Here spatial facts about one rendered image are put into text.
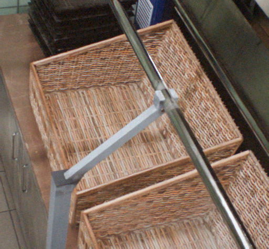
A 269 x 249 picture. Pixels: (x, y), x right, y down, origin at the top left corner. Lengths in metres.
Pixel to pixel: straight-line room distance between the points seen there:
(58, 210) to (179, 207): 0.43
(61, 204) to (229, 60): 0.66
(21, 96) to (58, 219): 0.73
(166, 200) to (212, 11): 0.58
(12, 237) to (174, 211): 0.88
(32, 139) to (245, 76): 0.70
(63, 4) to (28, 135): 0.44
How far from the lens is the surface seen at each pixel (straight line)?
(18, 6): 3.26
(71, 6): 2.24
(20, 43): 2.53
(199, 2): 2.12
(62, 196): 1.61
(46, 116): 2.07
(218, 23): 2.03
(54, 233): 1.72
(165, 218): 1.96
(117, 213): 1.85
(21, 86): 2.35
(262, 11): 1.81
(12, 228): 2.68
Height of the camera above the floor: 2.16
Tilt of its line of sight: 43 degrees down
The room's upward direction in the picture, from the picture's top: 11 degrees clockwise
